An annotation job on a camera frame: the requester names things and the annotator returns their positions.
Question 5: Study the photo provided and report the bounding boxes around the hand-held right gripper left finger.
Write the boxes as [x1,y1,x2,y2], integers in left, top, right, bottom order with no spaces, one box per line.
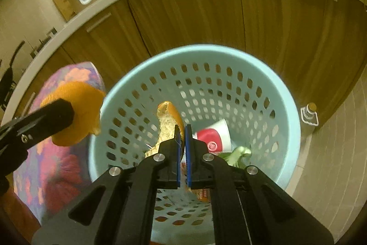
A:
[31,124,184,245]

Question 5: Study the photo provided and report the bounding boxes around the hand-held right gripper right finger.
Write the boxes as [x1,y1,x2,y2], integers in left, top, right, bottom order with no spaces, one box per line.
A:
[185,124,334,245]

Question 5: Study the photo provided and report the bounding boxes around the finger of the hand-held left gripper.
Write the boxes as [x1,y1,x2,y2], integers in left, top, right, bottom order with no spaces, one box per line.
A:
[0,99,75,177]

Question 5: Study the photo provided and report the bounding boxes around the red and white paper cup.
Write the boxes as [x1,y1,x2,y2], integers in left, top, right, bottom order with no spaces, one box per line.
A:
[192,119,233,155]

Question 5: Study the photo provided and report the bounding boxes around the orange peel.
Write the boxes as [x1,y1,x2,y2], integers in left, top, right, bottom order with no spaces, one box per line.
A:
[40,81,106,146]
[145,101,185,159]

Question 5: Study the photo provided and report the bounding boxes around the orange snack packet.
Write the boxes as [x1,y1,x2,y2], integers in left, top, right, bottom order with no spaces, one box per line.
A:
[191,188,213,202]

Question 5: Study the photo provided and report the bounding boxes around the green leafy vegetable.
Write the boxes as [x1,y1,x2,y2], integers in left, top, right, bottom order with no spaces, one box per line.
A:
[219,146,253,168]

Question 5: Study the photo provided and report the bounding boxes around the light blue plastic basket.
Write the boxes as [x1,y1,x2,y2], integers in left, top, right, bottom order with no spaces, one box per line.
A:
[88,44,301,244]

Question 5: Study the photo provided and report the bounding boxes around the floral tablecloth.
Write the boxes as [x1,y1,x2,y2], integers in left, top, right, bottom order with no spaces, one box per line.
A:
[13,61,106,220]

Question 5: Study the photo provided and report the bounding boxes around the black wok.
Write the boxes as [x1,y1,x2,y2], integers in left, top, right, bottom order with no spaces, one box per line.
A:
[0,41,26,110]

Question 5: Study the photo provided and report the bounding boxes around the small bottle with brown cap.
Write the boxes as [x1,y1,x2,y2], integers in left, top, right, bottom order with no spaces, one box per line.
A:
[300,102,319,126]

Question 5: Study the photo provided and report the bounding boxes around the wooden base cabinets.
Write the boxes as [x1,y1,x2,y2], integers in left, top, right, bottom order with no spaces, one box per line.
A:
[17,0,367,131]

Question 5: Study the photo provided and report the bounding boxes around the black power cord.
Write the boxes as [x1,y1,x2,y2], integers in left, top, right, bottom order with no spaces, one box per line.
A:
[108,0,152,57]

